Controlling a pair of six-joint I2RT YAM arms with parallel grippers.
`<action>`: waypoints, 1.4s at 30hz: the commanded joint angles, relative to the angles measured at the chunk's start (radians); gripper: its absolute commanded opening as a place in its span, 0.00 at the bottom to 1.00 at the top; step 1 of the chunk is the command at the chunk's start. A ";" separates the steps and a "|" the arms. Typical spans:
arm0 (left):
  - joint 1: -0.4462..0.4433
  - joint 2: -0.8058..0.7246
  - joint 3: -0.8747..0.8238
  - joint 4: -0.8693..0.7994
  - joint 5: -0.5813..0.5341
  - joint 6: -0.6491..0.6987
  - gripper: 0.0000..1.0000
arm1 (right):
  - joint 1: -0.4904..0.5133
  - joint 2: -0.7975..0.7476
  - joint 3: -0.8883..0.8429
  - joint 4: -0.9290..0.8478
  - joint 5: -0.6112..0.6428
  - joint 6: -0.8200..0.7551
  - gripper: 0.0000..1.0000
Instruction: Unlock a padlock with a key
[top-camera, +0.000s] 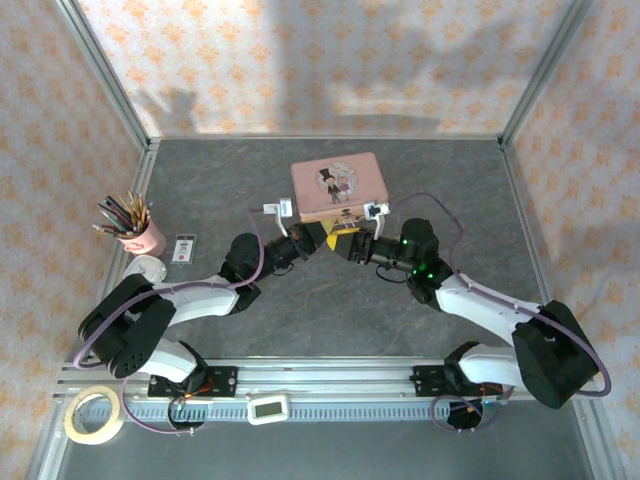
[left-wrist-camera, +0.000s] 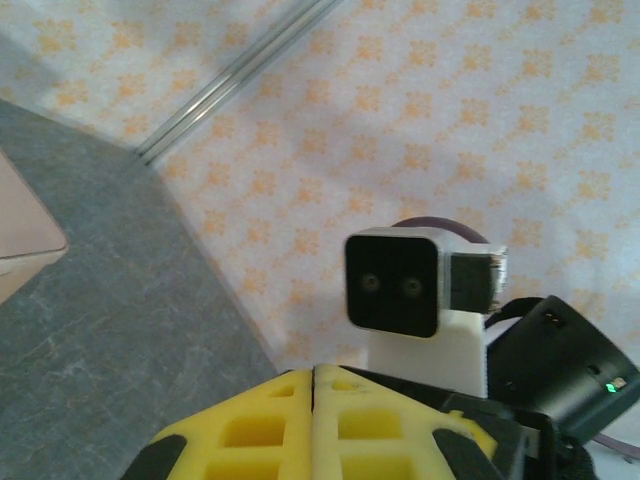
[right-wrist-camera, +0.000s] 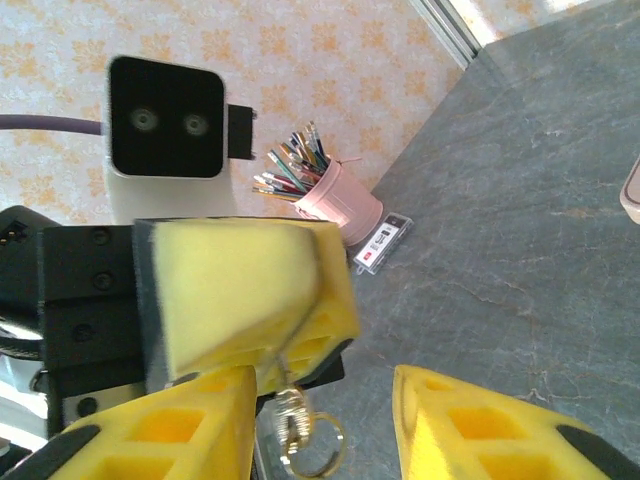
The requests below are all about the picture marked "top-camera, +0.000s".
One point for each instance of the pink cartoon tin box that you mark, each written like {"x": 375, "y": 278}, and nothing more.
{"x": 337, "y": 185}

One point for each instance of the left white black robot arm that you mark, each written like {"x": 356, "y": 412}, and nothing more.
{"x": 200, "y": 297}

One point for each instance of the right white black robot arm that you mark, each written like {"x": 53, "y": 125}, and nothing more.
{"x": 480, "y": 305}

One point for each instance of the small black card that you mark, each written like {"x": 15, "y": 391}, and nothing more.
{"x": 184, "y": 249}

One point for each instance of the small white alarm clock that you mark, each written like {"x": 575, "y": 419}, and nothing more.
{"x": 150, "y": 266}

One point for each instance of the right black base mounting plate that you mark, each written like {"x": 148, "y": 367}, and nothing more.
{"x": 427, "y": 381}

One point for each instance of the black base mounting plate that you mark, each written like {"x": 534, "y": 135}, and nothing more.
{"x": 222, "y": 381}
{"x": 427, "y": 381}

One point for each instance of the pink pencil cup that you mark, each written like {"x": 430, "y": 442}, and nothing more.
{"x": 145, "y": 241}

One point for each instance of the coloured pencil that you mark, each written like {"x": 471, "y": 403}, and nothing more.
{"x": 112, "y": 221}
{"x": 110, "y": 230}
{"x": 135, "y": 207}
{"x": 148, "y": 214}
{"x": 119, "y": 214}

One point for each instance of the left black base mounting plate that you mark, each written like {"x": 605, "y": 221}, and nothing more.
{"x": 222, "y": 381}

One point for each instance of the white digital timer display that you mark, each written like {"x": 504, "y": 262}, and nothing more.
{"x": 267, "y": 409}

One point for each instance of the beige masking tape roll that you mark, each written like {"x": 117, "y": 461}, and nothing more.
{"x": 75, "y": 431}

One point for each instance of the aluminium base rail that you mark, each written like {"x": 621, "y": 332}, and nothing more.
{"x": 325, "y": 377}

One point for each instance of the right aluminium side rail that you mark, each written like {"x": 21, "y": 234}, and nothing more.
{"x": 535, "y": 250}

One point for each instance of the aluminium side rail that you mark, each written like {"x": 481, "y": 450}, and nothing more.
{"x": 535, "y": 250}
{"x": 135, "y": 200}

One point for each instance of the left aluminium side rail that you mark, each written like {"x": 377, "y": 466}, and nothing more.
{"x": 135, "y": 200}

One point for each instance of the right aluminium frame post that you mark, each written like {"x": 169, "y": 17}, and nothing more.
{"x": 540, "y": 70}

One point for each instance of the aluminium frame post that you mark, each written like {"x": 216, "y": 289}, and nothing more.
{"x": 107, "y": 80}
{"x": 540, "y": 70}

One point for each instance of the left aluminium frame post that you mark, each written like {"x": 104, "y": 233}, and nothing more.
{"x": 107, "y": 80}

